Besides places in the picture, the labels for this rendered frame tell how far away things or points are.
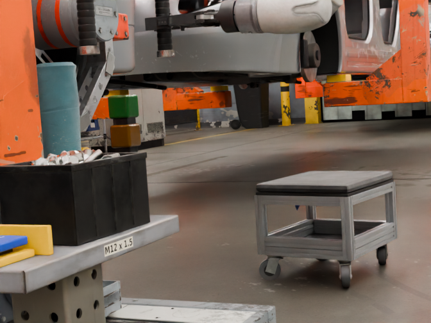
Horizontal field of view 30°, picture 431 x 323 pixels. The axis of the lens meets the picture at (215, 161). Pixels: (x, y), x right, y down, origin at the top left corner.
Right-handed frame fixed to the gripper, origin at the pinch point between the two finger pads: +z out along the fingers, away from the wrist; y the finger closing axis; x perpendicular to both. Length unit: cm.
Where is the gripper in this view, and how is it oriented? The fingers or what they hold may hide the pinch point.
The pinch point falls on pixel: (161, 23)
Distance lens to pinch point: 198.0
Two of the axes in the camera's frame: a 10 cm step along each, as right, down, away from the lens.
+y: 4.0, -1.0, 9.1
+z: -9.1, 0.2, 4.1
